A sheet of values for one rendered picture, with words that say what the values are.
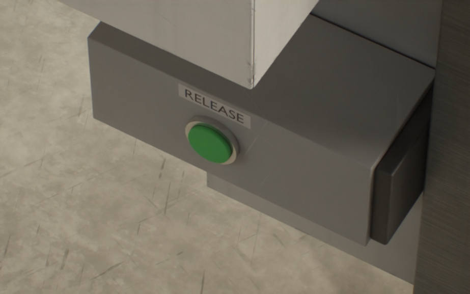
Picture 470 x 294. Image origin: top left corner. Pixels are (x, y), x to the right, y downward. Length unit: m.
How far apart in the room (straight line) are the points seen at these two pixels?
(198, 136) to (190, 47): 0.21
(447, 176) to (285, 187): 0.10
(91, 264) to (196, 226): 0.13
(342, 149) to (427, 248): 0.13
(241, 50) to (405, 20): 0.23
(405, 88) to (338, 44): 0.05
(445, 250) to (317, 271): 1.29
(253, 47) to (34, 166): 1.67
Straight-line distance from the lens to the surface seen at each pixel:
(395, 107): 1.48
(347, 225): 1.51
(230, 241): 2.87
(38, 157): 2.95
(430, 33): 1.48
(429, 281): 1.60
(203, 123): 1.50
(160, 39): 1.31
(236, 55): 1.29
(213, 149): 1.51
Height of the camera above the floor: 2.35
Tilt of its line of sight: 53 degrees down
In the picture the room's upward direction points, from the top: straight up
